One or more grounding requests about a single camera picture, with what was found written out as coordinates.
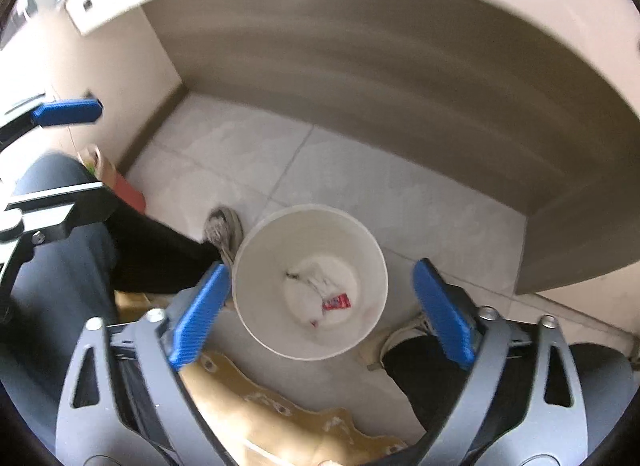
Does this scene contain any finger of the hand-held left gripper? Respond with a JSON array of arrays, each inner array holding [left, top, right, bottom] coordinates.
[[0, 92, 104, 147], [0, 181, 121, 321]]

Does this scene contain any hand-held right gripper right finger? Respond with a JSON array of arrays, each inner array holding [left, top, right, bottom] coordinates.
[[410, 258, 587, 466]]

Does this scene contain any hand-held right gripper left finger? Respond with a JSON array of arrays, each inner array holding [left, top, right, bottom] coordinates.
[[54, 262, 236, 466]]

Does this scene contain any white plastic bin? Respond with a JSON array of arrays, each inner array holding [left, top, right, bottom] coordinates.
[[231, 204, 389, 361]]

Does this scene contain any tan and green object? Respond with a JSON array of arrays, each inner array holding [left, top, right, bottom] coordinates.
[[80, 145, 118, 181]]

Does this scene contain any person's right leg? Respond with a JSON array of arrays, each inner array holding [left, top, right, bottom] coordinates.
[[382, 331, 636, 462]]

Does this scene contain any person's leg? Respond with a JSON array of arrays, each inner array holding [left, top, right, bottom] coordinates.
[[382, 331, 636, 462], [0, 153, 226, 452]]

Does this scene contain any person's right grey shoe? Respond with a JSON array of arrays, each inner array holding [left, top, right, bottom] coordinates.
[[357, 313, 441, 372]]

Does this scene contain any person's grey shoe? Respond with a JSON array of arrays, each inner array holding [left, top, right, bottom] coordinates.
[[202, 206, 244, 267], [357, 313, 441, 372]]

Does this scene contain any red plastic object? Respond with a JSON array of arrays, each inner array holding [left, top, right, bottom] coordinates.
[[112, 171, 147, 211]]

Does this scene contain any person's left leg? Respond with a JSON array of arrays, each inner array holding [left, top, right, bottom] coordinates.
[[0, 153, 226, 452]]

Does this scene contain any person's left grey shoe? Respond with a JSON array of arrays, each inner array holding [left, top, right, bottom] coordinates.
[[202, 206, 244, 267]]

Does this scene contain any red wrapper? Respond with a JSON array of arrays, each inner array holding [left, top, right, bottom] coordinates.
[[322, 292, 352, 313]]

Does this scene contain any yellow patterned cushion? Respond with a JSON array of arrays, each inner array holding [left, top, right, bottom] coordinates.
[[115, 291, 408, 466]]

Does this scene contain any white crumpled paper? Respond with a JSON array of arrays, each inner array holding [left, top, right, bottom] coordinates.
[[287, 261, 341, 307]]

